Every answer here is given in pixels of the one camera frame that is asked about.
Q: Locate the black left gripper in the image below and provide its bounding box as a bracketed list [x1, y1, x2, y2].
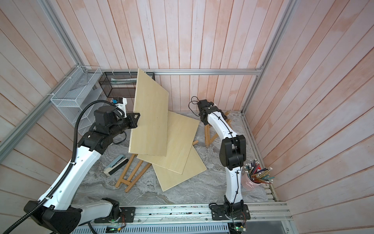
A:
[108, 112, 141, 137]

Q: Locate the wooden easel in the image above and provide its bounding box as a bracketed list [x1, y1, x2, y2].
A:
[192, 110, 231, 147]
[115, 154, 151, 193]

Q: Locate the plywood board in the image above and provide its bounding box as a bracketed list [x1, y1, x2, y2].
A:
[129, 69, 169, 156]
[137, 111, 199, 174]
[151, 144, 207, 192]

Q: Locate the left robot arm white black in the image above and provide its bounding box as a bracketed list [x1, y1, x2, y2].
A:
[24, 104, 140, 234]

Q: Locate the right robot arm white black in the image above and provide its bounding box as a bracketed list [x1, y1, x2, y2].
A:
[197, 99, 246, 215]

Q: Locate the white mesh tiered shelf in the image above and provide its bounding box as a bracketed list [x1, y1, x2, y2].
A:
[51, 66, 106, 125]

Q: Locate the pink cup of pencils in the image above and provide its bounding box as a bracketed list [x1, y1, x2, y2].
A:
[241, 159, 275, 190]

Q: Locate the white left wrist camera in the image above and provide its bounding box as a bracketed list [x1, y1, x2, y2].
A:
[112, 97, 127, 118]

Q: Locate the black mesh wire basket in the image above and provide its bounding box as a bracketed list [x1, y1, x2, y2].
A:
[98, 71, 138, 98]

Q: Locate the black corrugated cable conduit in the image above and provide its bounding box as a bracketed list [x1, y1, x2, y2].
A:
[2, 100, 117, 234]

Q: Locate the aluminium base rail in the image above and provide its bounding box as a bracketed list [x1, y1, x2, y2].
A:
[73, 201, 298, 234]

